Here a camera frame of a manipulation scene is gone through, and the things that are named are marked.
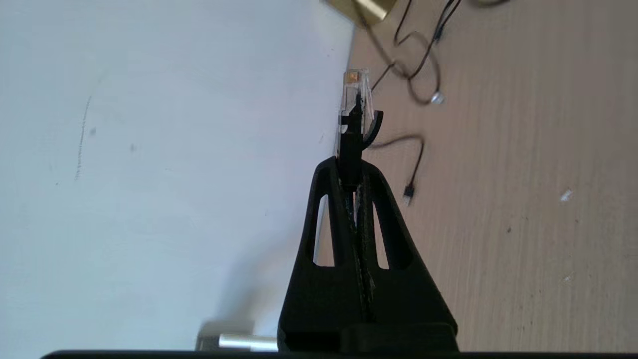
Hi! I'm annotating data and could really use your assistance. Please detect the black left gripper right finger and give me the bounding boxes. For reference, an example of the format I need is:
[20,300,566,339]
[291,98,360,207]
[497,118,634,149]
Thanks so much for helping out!
[355,160,458,352]

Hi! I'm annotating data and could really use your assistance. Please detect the black ethernet cable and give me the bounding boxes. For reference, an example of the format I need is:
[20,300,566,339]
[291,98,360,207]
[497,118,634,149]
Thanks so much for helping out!
[338,67,384,225]

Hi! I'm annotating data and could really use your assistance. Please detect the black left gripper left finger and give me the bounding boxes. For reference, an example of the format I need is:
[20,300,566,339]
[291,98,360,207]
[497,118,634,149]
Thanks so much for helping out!
[277,157,367,352]

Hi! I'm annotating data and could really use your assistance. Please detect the black usb charging cable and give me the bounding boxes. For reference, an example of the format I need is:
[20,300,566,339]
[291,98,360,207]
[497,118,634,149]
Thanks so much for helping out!
[366,0,464,206]

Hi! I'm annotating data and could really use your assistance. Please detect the brass desk lamp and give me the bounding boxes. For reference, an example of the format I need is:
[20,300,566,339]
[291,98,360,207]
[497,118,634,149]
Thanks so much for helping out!
[325,0,398,21]

